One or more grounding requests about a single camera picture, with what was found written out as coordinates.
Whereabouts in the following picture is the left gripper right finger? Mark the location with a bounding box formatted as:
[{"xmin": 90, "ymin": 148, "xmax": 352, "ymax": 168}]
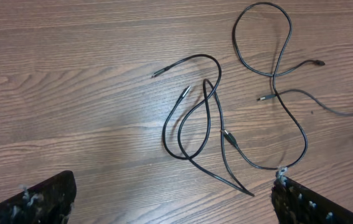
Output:
[{"xmin": 271, "ymin": 167, "xmax": 353, "ymax": 224}]

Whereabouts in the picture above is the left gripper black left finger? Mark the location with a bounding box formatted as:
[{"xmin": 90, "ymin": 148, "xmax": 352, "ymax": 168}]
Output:
[{"xmin": 0, "ymin": 170, "xmax": 77, "ymax": 224}]

